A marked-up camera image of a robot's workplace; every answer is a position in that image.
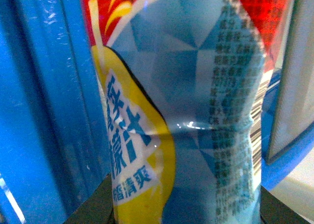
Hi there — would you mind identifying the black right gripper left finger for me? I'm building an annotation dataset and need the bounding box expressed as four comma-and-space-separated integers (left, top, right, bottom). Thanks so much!
64, 174, 115, 224

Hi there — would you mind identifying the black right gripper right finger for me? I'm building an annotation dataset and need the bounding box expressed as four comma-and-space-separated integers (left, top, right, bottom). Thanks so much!
261, 184, 312, 224

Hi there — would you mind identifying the lemon drink bottle blue label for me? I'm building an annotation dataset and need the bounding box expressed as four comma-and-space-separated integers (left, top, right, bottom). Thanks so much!
82, 0, 293, 224

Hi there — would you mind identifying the white chest freezer with penguins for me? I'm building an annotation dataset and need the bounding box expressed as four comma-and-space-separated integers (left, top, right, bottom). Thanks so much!
0, 0, 314, 224

